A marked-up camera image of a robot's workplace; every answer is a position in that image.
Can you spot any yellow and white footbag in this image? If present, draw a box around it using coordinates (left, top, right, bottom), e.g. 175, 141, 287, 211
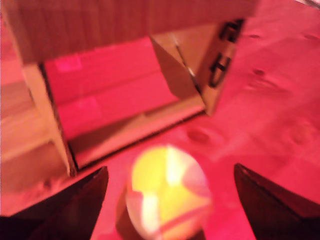
124, 144, 214, 240

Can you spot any cardboard dice tower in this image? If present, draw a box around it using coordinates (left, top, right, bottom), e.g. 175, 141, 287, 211
0, 0, 261, 177

